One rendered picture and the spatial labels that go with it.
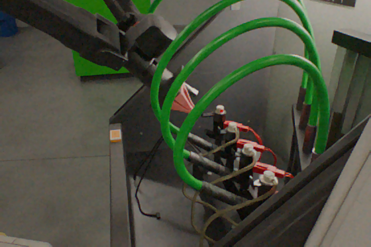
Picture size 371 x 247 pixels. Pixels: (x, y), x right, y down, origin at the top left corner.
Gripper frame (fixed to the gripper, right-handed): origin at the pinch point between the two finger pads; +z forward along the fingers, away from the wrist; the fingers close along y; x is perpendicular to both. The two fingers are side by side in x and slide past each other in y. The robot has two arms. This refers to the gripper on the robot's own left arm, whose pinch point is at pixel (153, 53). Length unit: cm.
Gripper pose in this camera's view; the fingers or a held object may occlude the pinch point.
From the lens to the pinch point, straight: 75.6
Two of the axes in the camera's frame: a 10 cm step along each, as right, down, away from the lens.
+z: 5.5, 8.2, -1.4
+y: 4.9, -1.8, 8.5
